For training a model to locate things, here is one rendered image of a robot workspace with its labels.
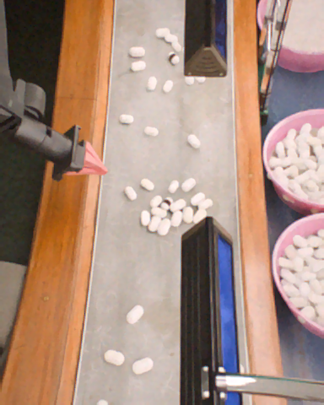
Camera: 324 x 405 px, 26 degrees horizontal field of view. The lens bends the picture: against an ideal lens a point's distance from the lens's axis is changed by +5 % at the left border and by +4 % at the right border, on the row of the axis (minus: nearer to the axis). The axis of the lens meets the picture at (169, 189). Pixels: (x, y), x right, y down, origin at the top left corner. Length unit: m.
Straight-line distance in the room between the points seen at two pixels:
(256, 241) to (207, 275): 0.46
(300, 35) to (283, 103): 0.18
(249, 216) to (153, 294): 0.26
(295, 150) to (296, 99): 0.21
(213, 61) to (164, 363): 0.55
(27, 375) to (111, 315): 0.17
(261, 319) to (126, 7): 0.92
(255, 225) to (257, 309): 0.18
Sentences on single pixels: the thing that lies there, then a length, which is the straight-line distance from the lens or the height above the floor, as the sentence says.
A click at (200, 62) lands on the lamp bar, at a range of 1.27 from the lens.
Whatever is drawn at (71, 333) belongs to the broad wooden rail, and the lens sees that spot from 1.32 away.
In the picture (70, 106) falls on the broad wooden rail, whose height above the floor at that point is 0.76.
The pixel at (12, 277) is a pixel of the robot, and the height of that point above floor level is 0.47.
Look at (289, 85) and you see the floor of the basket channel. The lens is 1.82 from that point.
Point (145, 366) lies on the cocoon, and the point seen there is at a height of 0.76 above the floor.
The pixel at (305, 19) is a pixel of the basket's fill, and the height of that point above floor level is 0.74.
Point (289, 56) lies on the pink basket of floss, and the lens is 1.80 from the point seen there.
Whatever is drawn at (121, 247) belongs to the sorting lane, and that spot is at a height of 0.74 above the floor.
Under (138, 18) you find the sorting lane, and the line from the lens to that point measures 1.86.
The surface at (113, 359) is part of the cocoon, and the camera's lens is 1.30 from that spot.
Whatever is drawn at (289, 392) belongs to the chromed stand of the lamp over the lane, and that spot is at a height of 1.12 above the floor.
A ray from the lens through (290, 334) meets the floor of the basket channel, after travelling 1.43.
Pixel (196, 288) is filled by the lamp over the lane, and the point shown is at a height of 1.09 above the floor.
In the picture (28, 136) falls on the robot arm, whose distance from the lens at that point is 1.29.
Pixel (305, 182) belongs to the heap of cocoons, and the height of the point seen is 0.73.
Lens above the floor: 1.96
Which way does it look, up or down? 55 degrees down
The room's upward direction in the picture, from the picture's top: 2 degrees clockwise
